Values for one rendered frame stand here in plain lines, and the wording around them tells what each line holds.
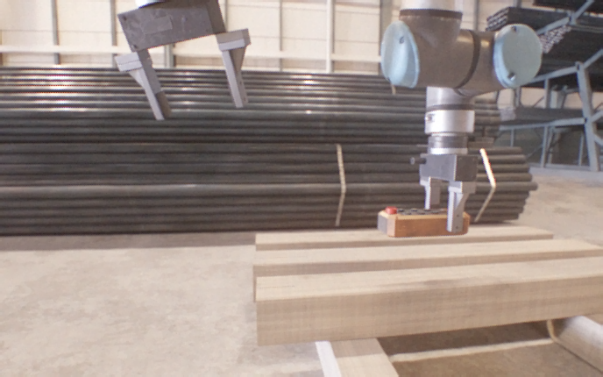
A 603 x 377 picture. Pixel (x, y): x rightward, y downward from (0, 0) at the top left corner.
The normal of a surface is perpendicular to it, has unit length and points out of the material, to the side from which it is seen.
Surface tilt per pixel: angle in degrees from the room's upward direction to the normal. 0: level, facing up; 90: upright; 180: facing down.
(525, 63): 90
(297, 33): 90
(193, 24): 114
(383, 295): 90
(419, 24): 105
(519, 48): 90
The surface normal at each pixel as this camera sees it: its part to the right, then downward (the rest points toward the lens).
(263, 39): 0.12, 0.13
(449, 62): 0.14, 0.52
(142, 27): -0.12, 0.51
